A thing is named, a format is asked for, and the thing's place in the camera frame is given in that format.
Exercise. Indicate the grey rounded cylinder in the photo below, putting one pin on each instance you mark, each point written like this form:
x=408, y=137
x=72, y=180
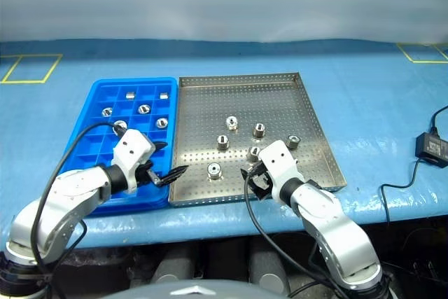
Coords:
x=267, y=260
x=173, y=264

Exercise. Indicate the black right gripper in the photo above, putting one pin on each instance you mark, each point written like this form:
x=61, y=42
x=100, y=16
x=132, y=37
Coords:
x=260, y=181

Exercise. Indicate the perforated metal tray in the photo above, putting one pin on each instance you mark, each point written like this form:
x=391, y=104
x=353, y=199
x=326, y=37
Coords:
x=280, y=103

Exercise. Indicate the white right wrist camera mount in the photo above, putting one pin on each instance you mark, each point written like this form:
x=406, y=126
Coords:
x=280, y=162

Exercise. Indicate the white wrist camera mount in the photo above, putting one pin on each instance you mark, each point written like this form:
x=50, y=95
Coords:
x=280, y=162
x=131, y=148

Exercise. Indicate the black power adapter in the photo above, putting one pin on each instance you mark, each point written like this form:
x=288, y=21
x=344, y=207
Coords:
x=432, y=148

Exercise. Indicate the blue plastic table cover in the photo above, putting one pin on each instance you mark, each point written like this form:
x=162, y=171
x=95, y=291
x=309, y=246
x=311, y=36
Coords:
x=367, y=103

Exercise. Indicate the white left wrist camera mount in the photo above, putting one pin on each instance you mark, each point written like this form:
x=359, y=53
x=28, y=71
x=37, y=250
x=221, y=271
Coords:
x=131, y=148

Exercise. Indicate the grey robot torso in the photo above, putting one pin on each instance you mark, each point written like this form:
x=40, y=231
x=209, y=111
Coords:
x=210, y=293

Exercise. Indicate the blue compartment tray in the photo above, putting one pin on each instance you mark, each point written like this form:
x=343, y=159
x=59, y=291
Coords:
x=94, y=145

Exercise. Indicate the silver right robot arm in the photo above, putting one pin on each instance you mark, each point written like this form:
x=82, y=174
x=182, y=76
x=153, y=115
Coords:
x=325, y=215

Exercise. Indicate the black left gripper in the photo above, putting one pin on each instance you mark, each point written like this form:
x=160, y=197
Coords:
x=144, y=173

